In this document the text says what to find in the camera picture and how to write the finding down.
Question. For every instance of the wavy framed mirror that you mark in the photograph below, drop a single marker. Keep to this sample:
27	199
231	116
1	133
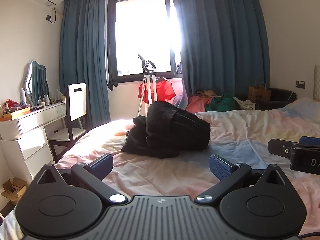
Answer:
37	81

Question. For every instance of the white dressing table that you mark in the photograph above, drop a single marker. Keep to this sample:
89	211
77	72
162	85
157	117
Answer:
32	135

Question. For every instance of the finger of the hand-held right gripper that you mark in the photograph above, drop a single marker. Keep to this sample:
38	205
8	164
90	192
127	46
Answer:
280	148
310	140

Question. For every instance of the cardboard box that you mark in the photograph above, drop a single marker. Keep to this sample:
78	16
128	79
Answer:
13	191

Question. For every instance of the beige cloth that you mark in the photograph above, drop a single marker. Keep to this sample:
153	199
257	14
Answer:
208	93

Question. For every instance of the white cloth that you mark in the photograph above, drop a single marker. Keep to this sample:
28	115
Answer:
246	103

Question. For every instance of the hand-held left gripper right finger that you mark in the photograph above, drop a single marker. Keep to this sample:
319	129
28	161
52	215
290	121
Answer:
220	167

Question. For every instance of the garment steamer stand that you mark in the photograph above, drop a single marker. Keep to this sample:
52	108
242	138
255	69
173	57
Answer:
150	80

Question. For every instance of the red garment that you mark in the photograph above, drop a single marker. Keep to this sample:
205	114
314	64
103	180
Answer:
166	90

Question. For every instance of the wall socket with plug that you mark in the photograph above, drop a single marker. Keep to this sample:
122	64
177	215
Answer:
300	84

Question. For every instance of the orange box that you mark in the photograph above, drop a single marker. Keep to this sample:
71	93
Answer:
15	113

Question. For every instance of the white backed chair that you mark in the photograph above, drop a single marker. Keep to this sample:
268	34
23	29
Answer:
77	101

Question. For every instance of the red pouch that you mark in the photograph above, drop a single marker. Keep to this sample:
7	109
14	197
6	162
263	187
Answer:
12	103

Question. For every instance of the brown paper bag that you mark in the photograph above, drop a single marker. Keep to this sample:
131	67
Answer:
258	93

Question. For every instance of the black armchair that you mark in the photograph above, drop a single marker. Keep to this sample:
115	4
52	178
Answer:
280	97

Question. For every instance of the green cloth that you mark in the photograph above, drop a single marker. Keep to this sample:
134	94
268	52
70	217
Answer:
222	102

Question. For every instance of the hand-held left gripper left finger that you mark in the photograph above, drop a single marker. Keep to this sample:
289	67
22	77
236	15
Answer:
101	167

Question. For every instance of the dark framed window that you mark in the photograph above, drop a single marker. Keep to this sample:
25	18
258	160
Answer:
142	35

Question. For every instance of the pink cloth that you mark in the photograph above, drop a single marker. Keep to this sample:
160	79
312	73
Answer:
197	103

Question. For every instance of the black hanging object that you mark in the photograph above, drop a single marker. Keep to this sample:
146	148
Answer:
112	85

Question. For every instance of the black wall socket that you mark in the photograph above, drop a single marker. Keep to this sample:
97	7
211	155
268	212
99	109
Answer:
48	17

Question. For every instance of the black pants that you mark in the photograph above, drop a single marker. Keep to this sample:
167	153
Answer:
170	132

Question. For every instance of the blue curtain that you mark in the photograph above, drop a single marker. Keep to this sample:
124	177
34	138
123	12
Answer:
220	42
82	62

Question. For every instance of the pastel bed blanket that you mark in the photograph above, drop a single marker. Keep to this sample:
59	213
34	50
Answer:
250	130

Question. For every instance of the white tufted headboard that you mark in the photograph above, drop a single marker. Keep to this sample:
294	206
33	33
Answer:
317	82

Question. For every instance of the white spray bottle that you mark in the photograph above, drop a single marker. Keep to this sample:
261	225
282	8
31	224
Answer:
23	96

